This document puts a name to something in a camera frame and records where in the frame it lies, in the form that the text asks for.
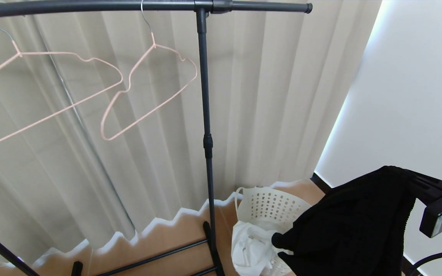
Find black shorts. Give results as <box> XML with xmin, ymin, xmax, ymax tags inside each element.
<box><xmin>270</xmin><ymin>165</ymin><xmax>418</xmax><ymax>276</ymax></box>

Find pink clothes hanger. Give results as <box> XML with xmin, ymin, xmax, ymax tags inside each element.
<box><xmin>0</xmin><ymin>2</ymin><xmax>124</xmax><ymax>154</ymax></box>
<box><xmin>100</xmin><ymin>0</ymin><xmax>199</xmax><ymax>141</ymax></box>

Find white garment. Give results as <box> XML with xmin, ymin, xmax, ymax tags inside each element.
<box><xmin>230</xmin><ymin>221</ymin><xmax>284</xmax><ymax>276</ymax></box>

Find beige curtain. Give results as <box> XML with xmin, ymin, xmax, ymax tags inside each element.
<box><xmin>0</xmin><ymin>0</ymin><xmax>383</xmax><ymax>266</ymax></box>

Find black clothes rack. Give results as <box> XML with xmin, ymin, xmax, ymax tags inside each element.
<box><xmin>0</xmin><ymin>0</ymin><xmax>313</xmax><ymax>276</ymax></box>

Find white laundry basket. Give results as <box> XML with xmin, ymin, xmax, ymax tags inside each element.
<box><xmin>234</xmin><ymin>186</ymin><xmax>314</xmax><ymax>276</ymax></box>

